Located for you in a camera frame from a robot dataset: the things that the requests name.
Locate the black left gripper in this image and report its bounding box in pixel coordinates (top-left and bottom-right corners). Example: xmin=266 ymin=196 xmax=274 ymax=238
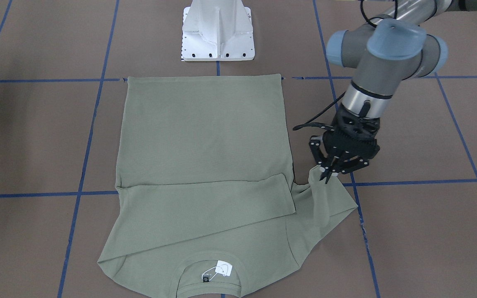
xmin=309 ymin=105 xmax=381 ymax=184

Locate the olive green long-sleeve shirt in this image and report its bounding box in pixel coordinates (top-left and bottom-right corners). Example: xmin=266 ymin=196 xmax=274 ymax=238
xmin=98 ymin=74 xmax=357 ymax=298

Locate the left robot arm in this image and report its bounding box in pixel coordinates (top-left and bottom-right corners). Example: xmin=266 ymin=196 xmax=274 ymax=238
xmin=304 ymin=0 xmax=477 ymax=183

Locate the white paper hang tag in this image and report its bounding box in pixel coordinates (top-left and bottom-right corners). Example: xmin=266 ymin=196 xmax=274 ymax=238
xmin=214 ymin=260 xmax=233 ymax=277

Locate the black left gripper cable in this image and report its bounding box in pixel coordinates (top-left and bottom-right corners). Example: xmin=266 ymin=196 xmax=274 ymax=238
xmin=293 ymin=92 xmax=345 ymax=131

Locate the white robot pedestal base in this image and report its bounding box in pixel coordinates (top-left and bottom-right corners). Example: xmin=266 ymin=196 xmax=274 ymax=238
xmin=181 ymin=0 xmax=255 ymax=62

